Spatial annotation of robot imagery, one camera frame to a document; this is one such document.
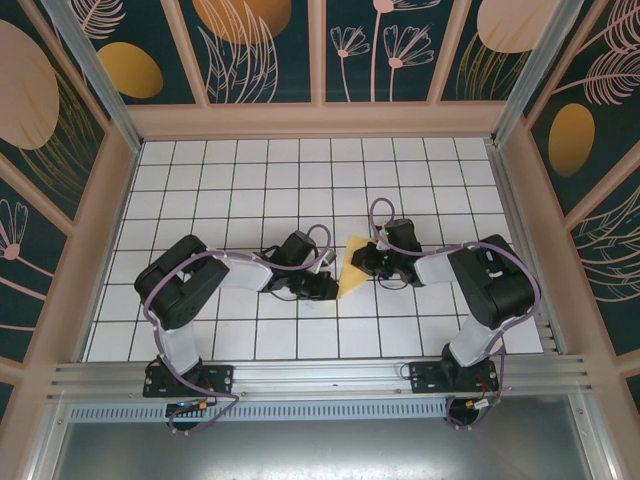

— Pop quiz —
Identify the grey metal sheet panel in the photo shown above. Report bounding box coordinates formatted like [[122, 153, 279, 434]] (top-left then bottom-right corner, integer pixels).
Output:
[[49, 419, 596, 480]]

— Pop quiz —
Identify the small green circuit board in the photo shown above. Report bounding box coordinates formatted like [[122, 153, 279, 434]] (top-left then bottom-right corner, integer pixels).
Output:
[[467, 394, 501, 416]]

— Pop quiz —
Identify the small circuit board blue light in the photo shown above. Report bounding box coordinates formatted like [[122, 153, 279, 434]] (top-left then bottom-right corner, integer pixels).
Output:
[[166, 399, 214, 416]]

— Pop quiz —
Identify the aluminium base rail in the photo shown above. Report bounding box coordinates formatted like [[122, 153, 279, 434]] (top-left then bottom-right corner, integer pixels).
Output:
[[47, 353, 596, 404]]

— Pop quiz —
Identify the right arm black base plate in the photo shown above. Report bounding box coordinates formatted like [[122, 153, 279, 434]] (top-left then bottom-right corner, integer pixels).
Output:
[[408, 360, 501, 396]]

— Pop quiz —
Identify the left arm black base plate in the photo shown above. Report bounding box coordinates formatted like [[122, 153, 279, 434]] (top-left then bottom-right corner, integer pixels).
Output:
[[143, 363, 235, 399]]

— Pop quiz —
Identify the aluminium side rail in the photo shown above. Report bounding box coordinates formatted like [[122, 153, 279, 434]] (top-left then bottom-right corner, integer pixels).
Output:
[[485, 139, 569, 356]]

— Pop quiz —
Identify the grey slotted cable duct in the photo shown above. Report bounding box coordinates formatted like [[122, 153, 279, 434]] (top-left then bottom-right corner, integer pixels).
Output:
[[67, 402, 451, 424]]

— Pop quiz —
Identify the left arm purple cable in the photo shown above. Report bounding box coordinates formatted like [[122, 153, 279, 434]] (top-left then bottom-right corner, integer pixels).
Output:
[[141, 223, 337, 435]]

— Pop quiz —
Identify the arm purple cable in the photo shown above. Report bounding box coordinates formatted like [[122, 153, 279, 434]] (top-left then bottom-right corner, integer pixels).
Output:
[[141, 223, 337, 435], [368, 197, 545, 432]]

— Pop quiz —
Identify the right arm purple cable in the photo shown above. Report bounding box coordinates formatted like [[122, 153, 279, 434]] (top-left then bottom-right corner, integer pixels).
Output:
[[368, 197, 545, 432]]

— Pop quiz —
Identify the aluminium corner post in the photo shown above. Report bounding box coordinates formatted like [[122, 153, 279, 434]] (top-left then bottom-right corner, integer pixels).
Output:
[[488, 0, 587, 149], [39, 0, 146, 155]]

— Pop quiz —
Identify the aluminium frame bar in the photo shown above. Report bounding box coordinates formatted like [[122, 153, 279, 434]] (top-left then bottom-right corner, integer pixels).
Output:
[[569, 384, 626, 480], [22, 399, 71, 480]]

